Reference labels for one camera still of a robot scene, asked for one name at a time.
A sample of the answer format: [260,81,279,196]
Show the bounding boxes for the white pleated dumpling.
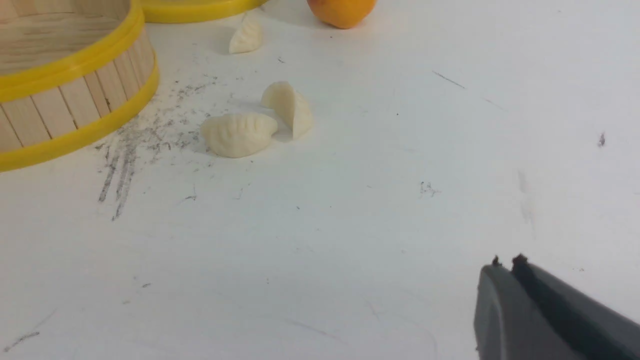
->
[199,112,278,158]

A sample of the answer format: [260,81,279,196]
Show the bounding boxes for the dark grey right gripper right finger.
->
[510,254,640,360]

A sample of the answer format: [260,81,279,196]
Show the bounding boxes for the bamboo steamer tray yellow rims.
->
[0,0,160,172]

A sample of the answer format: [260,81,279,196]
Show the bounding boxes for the orange toy pear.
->
[307,0,377,30]

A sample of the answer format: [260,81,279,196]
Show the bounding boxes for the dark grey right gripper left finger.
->
[473,256,584,360]

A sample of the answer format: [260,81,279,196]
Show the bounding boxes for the woven bamboo steamer lid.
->
[140,0,267,24]

